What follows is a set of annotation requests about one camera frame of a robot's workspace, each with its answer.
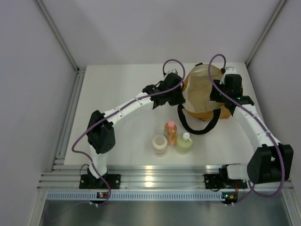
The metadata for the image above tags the tan canvas bag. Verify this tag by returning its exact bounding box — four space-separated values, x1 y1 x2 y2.
177 63 230 135

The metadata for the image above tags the orange bottle pink cap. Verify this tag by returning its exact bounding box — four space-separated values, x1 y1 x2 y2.
164 121 177 145

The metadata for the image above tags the green bottle white cap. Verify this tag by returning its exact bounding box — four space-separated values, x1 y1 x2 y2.
175 132 193 154

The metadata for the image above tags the cream jar bottle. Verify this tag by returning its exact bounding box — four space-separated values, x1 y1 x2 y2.
152 135 168 157

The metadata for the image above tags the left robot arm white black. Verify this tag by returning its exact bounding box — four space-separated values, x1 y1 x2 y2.
79 69 185 189

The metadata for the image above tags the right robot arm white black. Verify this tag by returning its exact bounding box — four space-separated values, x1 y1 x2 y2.
210 67 293 187

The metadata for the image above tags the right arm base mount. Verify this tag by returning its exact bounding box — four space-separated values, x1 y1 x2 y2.
204 174 248 191

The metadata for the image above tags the right aluminium frame post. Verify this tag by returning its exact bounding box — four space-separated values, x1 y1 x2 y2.
245 0 289 68

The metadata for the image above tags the aluminium frame post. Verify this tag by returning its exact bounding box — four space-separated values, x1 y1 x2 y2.
245 0 289 68
33 0 79 72

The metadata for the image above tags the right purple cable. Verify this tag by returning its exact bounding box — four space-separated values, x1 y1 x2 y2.
208 54 286 207

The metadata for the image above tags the purple cable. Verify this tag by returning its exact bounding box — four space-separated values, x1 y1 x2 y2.
208 54 286 207
71 58 186 208

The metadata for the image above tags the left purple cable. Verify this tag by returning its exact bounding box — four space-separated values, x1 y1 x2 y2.
71 58 186 208

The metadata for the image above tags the grey slotted cable duct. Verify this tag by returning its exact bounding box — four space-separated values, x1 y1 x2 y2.
47 191 236 201

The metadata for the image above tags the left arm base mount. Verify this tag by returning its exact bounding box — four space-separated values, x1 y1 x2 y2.
79 174 121 189

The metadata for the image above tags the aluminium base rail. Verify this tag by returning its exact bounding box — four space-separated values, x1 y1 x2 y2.
37 164 292 191

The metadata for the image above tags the left aluminium frame post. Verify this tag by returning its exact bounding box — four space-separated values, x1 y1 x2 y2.
33 0 79 72

